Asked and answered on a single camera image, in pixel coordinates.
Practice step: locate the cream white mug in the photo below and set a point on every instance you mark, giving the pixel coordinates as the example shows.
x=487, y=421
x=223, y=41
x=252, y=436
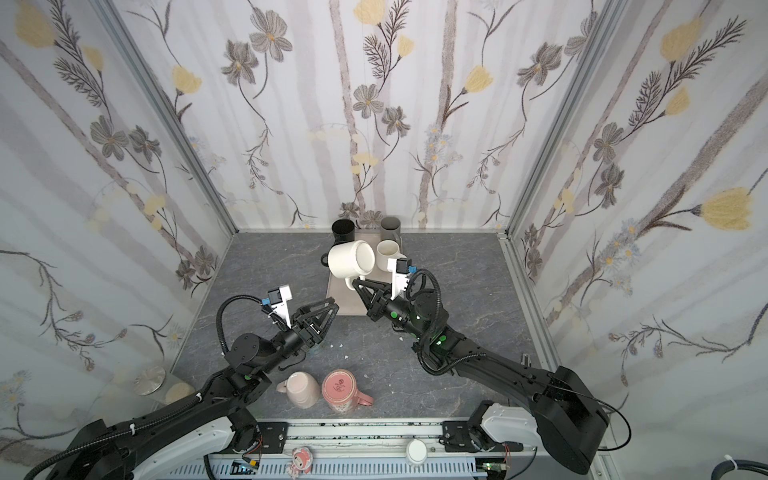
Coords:
x=351, y=260

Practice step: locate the light pink mug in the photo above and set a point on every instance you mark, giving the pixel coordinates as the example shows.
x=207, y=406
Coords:
x=301, y=389

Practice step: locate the dark pink mug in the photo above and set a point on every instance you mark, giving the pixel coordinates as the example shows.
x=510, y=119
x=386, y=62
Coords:
x=341, y=392

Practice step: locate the beige rectangular tray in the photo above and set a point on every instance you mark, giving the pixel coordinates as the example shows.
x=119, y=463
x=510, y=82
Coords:
x=348, y=300

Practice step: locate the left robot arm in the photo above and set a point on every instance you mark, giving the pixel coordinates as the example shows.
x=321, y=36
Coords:
x=113, y=452

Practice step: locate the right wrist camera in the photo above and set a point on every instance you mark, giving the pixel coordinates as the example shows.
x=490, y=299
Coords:
x=401, y=269

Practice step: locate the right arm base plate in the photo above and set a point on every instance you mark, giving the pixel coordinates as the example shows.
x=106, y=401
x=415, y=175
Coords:
x=459, y=436

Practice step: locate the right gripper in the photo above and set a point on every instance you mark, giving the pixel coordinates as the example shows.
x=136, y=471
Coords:
x=381, y=302

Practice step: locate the grey ceramic mug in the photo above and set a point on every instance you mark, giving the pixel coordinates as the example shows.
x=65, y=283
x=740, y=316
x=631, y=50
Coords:
x=390, y=229

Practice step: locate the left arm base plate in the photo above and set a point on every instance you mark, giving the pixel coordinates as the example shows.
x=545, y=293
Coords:
x=272, y=437

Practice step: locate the white round knob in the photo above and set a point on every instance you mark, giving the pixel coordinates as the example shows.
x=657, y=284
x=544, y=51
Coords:
x=416, y=452

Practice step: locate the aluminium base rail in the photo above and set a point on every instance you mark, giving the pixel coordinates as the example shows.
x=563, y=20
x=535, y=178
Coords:
x=364, y=449

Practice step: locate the pink toy figure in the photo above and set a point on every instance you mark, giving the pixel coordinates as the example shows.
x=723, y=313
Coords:
x=301, y=462

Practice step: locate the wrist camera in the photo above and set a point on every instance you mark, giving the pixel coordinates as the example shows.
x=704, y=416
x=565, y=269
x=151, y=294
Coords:
x=401, y=269
x=275, y=306

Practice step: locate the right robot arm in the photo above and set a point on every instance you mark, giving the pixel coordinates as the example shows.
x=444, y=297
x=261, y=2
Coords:
x=570, y=421

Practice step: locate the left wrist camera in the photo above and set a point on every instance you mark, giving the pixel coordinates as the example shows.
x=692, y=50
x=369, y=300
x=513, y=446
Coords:
x=275, y=306

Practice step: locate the white ribbed mug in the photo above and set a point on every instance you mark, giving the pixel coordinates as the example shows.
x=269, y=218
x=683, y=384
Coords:
x=385, y=251

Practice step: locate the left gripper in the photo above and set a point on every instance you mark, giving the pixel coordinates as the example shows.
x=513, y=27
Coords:
x=308, y=336

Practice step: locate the black and white mug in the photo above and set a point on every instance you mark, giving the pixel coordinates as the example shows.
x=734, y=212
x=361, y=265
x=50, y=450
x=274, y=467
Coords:
x=344, y=231

